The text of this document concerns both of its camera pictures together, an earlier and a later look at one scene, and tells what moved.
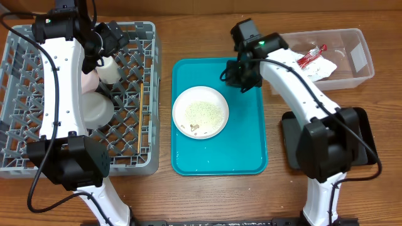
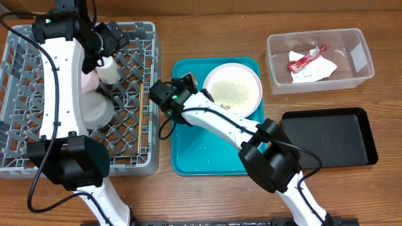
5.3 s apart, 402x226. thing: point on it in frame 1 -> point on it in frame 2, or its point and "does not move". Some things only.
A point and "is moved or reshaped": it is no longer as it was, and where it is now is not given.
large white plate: x=200 y=112 is moved or reshaped
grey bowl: x=97 y=110 does not move
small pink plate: x=89 y=81 does not move
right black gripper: x=257 y=81 -> x=202 y=91
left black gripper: x=113 y=44 does not move
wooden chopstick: x=141 y=118 does not move
